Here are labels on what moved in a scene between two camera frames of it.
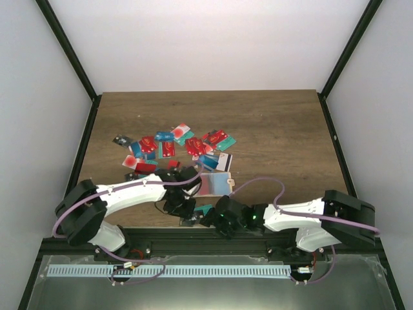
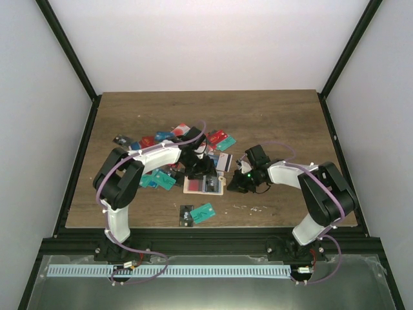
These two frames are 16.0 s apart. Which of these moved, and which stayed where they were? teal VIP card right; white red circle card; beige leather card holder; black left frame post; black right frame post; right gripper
Moved: right gripper; beige leather card holder
Stayed: black left frame post; white red circle card; teal VIP card right; black right frame post
